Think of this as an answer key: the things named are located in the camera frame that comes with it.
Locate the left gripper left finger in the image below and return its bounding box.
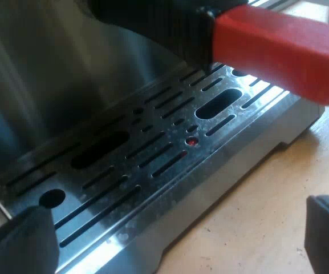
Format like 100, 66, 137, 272
0, 205, 60, 274

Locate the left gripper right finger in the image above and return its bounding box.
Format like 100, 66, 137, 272
304, 195, 329, 274

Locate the steel espresso machine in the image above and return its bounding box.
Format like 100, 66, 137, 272
0, 0, 326, 274

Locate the filter holder with red-ended handle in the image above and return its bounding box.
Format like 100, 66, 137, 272
88, 0, 329, 106

